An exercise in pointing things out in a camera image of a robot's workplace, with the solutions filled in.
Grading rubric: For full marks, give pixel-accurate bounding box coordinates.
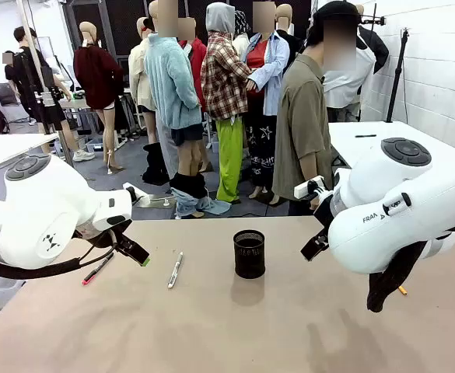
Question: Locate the small white table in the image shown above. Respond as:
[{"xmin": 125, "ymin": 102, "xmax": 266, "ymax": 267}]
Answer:
[{"xmin": 0, "ymin": 133, "xmax": 60, "ymax": 176}]

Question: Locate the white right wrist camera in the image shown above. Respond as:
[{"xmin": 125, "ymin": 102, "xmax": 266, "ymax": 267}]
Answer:
[{"xmin": 293, "ymin": 175, "xmax": 326, "ymax": 201}]

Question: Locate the mannequin in teal fleece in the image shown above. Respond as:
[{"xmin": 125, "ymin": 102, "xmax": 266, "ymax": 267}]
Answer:
[{"xmin": 143, "ymin": 0, "xmax": 205, "ymax": 218}]

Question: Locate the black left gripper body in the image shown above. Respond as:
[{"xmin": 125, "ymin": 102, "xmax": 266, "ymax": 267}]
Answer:
[{"xmin": 79, "ymin": 219, "xmax": 135, "ymax": 249}]

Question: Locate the black left arm cable sleeve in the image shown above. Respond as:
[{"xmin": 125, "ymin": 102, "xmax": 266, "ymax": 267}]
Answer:
[{"xmin": 0, "ymin": 248, "xmax": 116, "ymax": 281}]

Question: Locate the white pen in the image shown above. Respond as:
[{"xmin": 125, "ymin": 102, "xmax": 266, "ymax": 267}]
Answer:
[{"xmin": 167, "ymin": 251, "xmax": 184, "ymax": 290}]

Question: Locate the mannequin in maroon dress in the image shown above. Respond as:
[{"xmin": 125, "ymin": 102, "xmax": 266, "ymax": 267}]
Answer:
[{"xmin": 72, "ymin": 21, "xmax": 126, "ymax": 176}]

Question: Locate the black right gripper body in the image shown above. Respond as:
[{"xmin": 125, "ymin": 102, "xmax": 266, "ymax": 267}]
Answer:
[{"xmin": 312, "ymin": 191, "xmax": 335, "ymax": 234}]

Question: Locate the mannequin in cream jacket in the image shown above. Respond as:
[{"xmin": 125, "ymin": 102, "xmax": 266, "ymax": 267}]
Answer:
[{"xmin": 128, "ymin": 16, "xmax": 159, "ymax": 145}]

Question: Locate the mannequin in red jacket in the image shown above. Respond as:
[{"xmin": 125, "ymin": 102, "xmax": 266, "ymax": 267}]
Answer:
[{"xmin": 178, "ymin": 17, "xmax": 208, "ymax": 117}]

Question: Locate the person in olive shirt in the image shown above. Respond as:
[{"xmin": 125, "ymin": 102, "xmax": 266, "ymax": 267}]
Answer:
[{"xmin": 271, "ymin": 0, "xmax": 362, "ymax": 217}]

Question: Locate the black right arm cable sleeve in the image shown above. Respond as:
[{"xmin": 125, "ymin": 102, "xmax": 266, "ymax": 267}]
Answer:
[{"xmin": 366, "ymin": 229, "xmax": 455, "ymax": 314}]

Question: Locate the white mannequin base plate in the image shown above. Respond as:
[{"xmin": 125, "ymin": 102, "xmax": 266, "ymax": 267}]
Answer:
[{"xmin": 132, "ymin": 193, "xmax": 177, "ymax": 209}]

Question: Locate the mannequin in plaid hoodie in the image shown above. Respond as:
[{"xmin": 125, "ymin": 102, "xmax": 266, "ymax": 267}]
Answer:
[{"xmin": 200, "ymin": 2, "xmax": 252, "ymax": 204}]

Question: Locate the large white table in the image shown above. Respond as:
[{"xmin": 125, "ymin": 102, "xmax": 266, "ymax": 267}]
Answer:
[{"xmin": 327, "ymin": 120, "xmax": 455, "ymax": 176}]

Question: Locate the black arm cable sleeve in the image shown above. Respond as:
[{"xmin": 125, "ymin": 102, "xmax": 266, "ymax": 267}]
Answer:
[
  {"xmin": 366, "ymin": 229, "xmax": 455, "ymax": 314},
  {"xmin": 0, "ymin": 248, "xmax": 116, "ymax": 281}
]

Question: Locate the mannequin in black white jacket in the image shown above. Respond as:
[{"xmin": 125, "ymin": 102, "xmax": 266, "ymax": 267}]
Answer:
[{"xmin": 357, "ymin": 3, "xmax": 390, "ymax": 75}]

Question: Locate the mannequin in blue shirt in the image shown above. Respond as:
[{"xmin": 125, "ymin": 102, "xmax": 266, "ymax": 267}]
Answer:
[{"xmin": 243, "ymin": 0, "xmax": 291, "ymax": 200}]

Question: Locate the black mesh pen holder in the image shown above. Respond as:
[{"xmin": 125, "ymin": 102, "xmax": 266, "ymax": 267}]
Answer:
[{"xmin": 233, "ymin": 228, "xmax": 267, "ymax": 280}]

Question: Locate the black tripod stand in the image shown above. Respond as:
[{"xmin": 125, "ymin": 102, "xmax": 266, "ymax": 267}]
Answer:
[{"xmin": 385, "ymin": 26, "xmax": 411, "ymax": 124}]

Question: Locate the person's right forearm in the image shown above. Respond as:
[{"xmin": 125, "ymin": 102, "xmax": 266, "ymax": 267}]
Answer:
[{"xmin": 299, "ymin": 153, "xmax": 319, "ymax": 187}]

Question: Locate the black marker pink cap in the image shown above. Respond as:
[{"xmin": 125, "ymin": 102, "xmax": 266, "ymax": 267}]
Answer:
[{"xmin": 81, "ymin": 252, "xmax": 115, "ymax": 286}]

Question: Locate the mannequin in white shirt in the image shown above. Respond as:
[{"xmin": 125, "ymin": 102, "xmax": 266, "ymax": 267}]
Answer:
[{"xmin": 323, "ymin": 26, "xmax": 378, "ymax": 122}]

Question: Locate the background person in black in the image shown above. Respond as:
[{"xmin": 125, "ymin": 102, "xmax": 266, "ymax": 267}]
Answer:
[{"xmin": 3, "ymin": 26, "xmax": 96, "ymax": 162}]

